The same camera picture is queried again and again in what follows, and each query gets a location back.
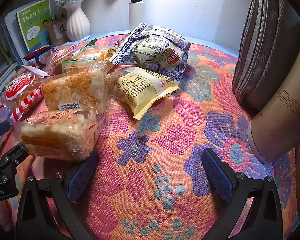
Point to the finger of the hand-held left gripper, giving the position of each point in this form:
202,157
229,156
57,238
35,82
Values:
13,153
0,130

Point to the floral woven mat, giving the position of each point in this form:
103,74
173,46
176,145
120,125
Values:
165,180

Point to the grey zip pouch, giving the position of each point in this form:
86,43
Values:
262,55

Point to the white desk lamp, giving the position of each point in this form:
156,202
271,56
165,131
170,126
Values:
137,15

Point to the yellow bread packet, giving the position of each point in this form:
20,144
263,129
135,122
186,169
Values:
140,90

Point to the purple and white chip bag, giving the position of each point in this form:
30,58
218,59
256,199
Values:
150,47

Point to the green and white snack packet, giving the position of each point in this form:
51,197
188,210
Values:
75,65

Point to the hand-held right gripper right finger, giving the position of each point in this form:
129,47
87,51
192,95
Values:
217,175

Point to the brown pen holder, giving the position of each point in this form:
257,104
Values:
56,32

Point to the light blue bookend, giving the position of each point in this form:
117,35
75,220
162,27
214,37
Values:
45,38

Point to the small white snack packet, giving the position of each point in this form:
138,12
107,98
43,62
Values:
37,71

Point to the beige thermos bottle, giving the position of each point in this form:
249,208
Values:
282,120

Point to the row of standing books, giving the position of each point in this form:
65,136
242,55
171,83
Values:
11,35

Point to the clear popcorn cake packet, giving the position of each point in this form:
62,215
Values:
57,132
72,87

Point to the pens in holder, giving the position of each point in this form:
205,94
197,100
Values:
57,17

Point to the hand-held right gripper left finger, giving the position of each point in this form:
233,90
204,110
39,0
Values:
83,177

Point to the green cover book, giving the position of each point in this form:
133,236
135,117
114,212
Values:
32,22

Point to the blue snack packet red edge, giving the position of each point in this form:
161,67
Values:
40,53

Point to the stack of flat books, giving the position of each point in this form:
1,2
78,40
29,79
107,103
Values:
2,80

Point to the clear pastry packet red label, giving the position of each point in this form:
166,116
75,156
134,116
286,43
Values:
60,57

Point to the clear round cake packet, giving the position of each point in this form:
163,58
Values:
95,52

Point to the white ribbed vase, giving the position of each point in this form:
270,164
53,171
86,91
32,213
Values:
76,22

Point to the red striped bread bag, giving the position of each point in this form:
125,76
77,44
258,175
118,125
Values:
20,87

